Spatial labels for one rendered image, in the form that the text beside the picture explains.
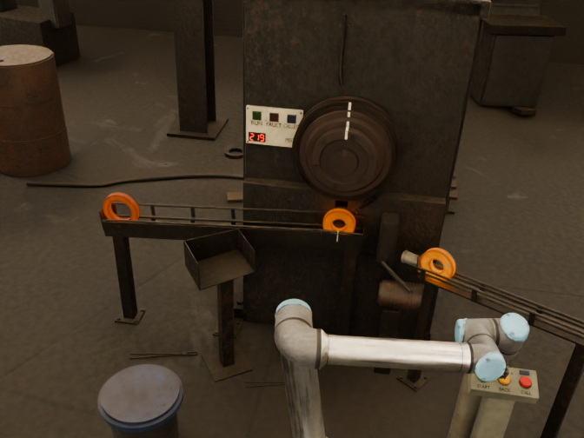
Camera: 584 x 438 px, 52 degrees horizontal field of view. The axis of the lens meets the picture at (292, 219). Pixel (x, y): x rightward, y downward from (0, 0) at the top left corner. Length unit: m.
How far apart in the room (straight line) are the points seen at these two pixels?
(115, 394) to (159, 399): 0.17
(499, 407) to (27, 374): 2.17
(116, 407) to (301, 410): 0.74
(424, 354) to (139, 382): 1.18
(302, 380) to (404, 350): 0.36
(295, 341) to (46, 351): 1.86
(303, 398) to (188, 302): 1.63
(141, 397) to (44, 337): 1.14
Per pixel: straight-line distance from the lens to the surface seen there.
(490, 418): 2.47
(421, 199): 2.83
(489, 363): 1.83
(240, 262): 2.74
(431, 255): 2.66
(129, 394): 2.44
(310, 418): 2.05
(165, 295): 3.57
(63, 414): 3.03
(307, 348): 1.73
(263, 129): 2.76
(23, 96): 4.84
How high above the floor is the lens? 2.19
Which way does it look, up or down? 31 degrees down
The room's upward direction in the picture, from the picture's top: 3 degrees clockwise
